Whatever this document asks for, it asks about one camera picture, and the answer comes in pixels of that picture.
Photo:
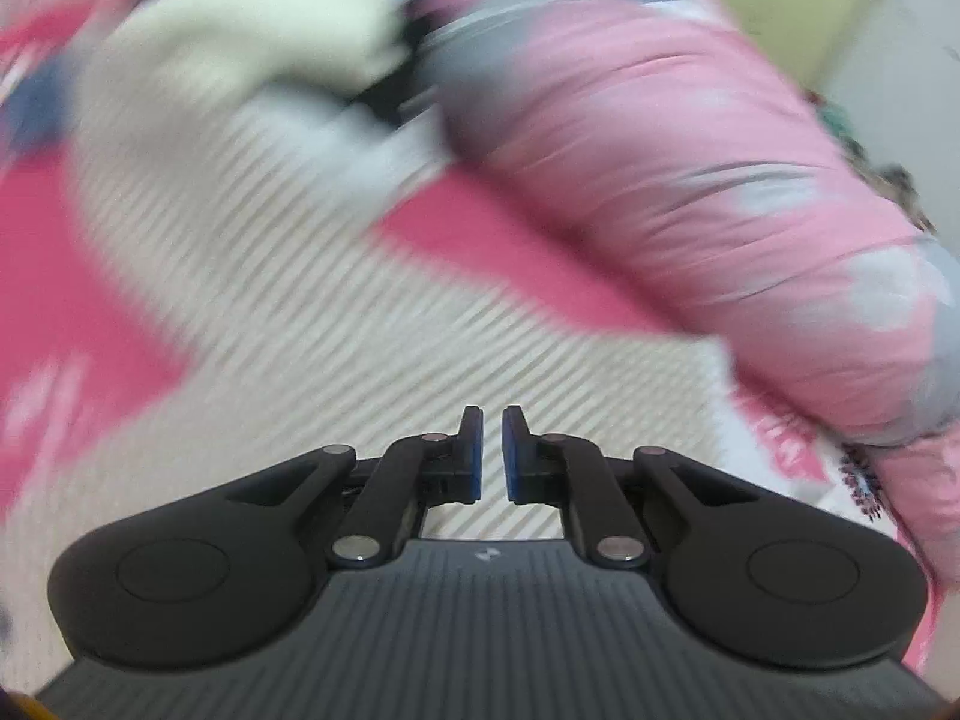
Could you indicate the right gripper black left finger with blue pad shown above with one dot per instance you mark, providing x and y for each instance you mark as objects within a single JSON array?
[{"x": 215, "y": 576}]

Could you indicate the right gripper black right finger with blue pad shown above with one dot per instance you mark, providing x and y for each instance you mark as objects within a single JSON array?
[{"x": 755, "y": 573}]

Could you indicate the beige white houndstooth cardigan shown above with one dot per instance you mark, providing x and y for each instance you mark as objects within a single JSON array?
[{"x": 337, "y": 344}]

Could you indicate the blue denim garment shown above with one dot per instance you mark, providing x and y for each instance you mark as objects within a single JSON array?
[{"x": 36, "y": 110}]

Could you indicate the pink grey floral duvet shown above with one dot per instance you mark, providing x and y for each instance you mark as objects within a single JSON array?
[{"x": 655, "y": 134}]

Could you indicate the white fleece blanket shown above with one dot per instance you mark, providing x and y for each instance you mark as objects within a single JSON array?
[{"x": 220, "y": 51}]

